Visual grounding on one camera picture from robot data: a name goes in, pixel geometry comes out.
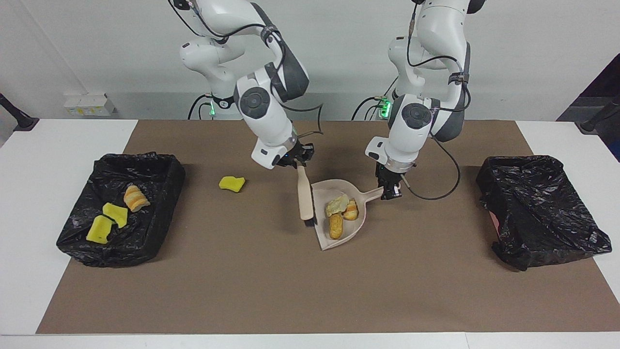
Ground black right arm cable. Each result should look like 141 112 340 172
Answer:
167 0 324 141

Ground orange striped bread roll piece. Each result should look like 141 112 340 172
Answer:
124 185 151 213

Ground white wall socket box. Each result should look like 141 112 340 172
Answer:
64 94 116 117

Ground dark background equipment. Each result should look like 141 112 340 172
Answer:
556 52 620 163

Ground blocky yellow sponge piece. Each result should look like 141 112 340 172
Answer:
218 176 246 193

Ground notched yellow sponge piece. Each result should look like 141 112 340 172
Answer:
86 215 113 244

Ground black camera stand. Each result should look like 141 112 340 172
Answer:
580 95 620 134
0 93 39 131

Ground angular pale bread chunk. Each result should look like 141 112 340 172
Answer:
325 194 350 217

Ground beige plastic dustpan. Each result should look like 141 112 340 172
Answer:
310 179 385 251

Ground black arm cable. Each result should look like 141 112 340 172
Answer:
167 0 324 141
401 15 473 201

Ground wedge yellow sponge piece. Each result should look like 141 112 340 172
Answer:
103 203 129 228

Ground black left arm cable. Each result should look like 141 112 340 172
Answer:
401 15 473 201

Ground black base cable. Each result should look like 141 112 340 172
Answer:
188 94 214 120
351 75 400 121

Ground black-bagged pink bin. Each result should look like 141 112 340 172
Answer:
476 155 612 271

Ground beige hand brush black bristles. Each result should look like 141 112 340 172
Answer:
296 165 318 227

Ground large brown table mat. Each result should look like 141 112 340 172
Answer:
36 120 620 335

